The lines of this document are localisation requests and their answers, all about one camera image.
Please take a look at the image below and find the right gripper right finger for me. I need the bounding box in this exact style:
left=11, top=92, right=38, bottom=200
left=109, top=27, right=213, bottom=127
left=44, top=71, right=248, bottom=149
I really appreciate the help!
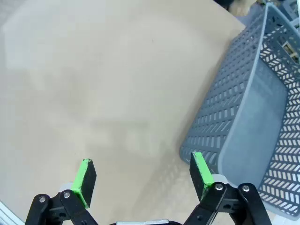
left=184, top=151, right=274, bottom=225

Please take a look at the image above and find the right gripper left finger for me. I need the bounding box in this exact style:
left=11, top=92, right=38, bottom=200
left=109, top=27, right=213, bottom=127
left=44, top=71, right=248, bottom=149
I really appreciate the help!
left=24, top=158, right=104, bottom=225

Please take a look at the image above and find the grey plastic lattice basket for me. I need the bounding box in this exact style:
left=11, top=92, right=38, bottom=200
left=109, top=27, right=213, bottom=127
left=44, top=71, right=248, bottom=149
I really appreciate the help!
left=180, top=2, right=300, bottom=221

